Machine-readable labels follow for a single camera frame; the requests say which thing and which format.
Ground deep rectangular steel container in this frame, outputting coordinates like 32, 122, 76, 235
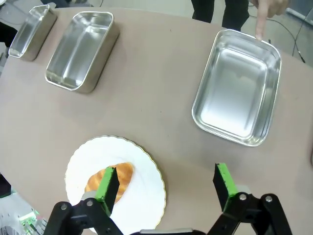
44, 11, 120, 94

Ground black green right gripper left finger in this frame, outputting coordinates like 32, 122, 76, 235
44, 165, 127, 235

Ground wide shallow steel container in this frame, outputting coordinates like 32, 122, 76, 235
191, 29, 282, 147

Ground person's pointing hand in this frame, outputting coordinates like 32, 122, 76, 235
251, 0, 290, 41

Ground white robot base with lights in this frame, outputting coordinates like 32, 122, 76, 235
0, 190, 47, 235

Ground narrow small steel container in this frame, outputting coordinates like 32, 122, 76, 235
8, 4, 58, 62

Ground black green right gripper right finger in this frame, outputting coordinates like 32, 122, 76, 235
206, 163, 293, 235

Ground black cable on floor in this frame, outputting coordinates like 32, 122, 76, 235
263, 0, 313, 64

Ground white scalloped gold-rimmed plate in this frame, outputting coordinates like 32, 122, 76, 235
65, 136, 167, 235

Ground golden brown bread roll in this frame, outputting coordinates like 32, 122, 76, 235
84, 162, 135, 205

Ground person's dark trousers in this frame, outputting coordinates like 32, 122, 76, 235
191, 0, 250, 32

